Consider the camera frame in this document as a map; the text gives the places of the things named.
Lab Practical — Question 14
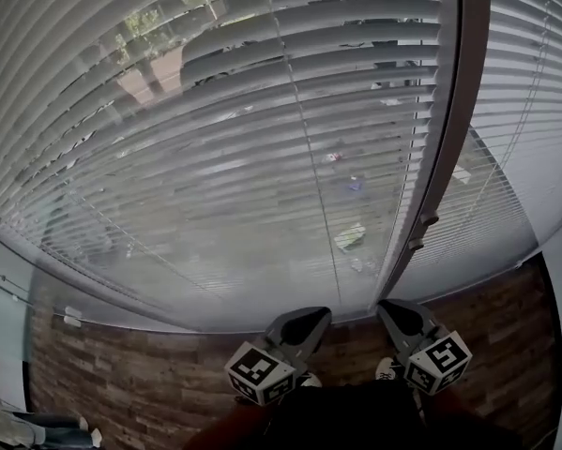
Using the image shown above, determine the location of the grey metal window post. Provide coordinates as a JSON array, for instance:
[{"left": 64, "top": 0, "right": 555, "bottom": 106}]
[{"left": 353, "top": 0, "right": 493, "bottom": 325}]

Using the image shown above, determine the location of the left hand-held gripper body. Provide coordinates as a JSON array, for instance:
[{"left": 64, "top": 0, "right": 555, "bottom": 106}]
[{"left": 223, "top": 341, "right": 310, "bottom": 407}]

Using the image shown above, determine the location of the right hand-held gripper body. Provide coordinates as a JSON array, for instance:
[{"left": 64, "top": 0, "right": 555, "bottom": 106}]
[{"left": 396, "top": 328, "right": 473, "bottom": 397}]

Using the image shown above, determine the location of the person's right forearm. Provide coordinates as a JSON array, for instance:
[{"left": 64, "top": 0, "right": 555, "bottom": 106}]
[{"left": 420, "top": 389, "right": 478, "bottom": 450}]

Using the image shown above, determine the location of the person's left forearm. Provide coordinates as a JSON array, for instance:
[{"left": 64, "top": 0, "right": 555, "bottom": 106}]
[{"left": 181, "top": 398, "right": 263, "bottom": 450}]

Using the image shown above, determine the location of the wooden planter with plants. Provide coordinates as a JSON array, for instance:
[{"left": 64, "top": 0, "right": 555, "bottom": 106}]
[{"left": 114, "top": 0, "right": 258, "bottom": 107}]

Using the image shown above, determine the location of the person's black clothing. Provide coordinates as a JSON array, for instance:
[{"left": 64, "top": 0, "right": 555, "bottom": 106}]
[{"left": 256, "top": 382, "right": 432, "bottom": 450}]

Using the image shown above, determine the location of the person's right white shoe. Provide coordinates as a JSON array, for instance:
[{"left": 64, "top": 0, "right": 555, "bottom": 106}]
[{"left": 375, "top": 356, "right": 406, "bottom": 382}]

